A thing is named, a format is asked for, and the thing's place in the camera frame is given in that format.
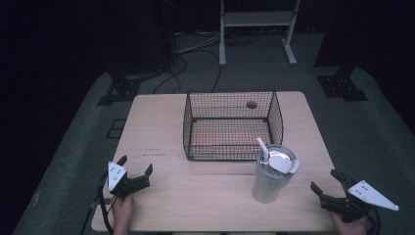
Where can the black stand with base plate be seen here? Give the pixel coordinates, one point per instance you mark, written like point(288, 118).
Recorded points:
point(342, 86)

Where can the small dark round object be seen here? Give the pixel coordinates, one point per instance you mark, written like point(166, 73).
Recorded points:
point(251, 104)

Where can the person's right hand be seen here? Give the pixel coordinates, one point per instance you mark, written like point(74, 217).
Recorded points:
point(349, 226)

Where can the white metal stand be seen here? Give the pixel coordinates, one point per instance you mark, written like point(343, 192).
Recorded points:
point(257, 19)

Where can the person's left hand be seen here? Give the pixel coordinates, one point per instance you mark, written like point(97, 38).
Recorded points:
point(123, 212)

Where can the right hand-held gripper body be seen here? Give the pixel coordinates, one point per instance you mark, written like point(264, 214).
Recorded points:
point(357, 199)

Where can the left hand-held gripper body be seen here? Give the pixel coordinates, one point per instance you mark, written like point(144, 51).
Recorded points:
point(124, 185)

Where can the silver tumbler with straw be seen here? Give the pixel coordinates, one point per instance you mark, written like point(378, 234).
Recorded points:
point(272, 178)

